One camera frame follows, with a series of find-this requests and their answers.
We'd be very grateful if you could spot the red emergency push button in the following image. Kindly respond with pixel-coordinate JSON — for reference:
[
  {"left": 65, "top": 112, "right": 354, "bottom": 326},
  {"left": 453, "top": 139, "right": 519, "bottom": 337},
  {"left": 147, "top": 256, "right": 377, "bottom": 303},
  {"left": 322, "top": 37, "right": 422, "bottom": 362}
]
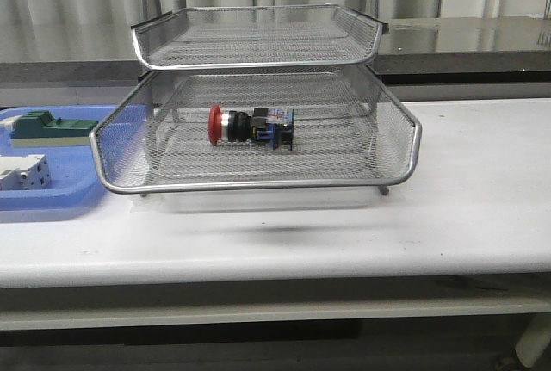
[{"left": 207, "top": 104, "right": 294, "bottom": 150}]

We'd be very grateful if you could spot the blue plastic tray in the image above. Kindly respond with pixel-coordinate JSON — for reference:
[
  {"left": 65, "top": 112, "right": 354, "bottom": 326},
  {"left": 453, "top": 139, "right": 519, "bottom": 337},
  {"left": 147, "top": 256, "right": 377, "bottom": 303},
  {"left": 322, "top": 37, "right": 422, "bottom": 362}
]
[{"left": 1, "top": 104, "right": 115, "bottom": 211}]

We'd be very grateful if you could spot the silver mesh tray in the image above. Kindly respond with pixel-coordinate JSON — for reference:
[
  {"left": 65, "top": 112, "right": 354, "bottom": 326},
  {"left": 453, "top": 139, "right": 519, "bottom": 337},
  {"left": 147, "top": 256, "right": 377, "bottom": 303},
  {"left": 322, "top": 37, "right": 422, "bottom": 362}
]
[
  {"left": 90, "top": 65, "right": 422, "bottom": 194},
  {"left": 146, "top": 104, "right": 377, "bottom": 184},
  {"left": 131, "top": 4, "right": 387, "bottom": 71}
]

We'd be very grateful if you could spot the dark granite counter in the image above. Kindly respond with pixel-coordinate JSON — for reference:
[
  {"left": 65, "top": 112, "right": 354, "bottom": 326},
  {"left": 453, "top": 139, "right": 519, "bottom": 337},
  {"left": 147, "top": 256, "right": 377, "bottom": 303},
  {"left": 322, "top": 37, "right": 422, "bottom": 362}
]
[{"left": 1, "top": 17, "right": 550, "bottom": 84}]

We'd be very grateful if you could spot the green and beige switch block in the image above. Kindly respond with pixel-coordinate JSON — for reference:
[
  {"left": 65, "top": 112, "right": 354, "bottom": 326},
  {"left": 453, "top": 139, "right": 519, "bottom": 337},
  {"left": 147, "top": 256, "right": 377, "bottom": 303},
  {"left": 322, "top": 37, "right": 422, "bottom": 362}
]
[{"left": 10, "top": 110, "right": 98, "bottom": 148}]

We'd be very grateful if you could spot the white table leg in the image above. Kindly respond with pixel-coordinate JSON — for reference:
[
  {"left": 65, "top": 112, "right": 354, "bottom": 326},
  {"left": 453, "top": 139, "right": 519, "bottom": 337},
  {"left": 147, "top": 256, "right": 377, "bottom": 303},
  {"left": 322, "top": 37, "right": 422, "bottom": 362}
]
[{"left": 515, "top": 313, "right": 551, "bottom": 368}]

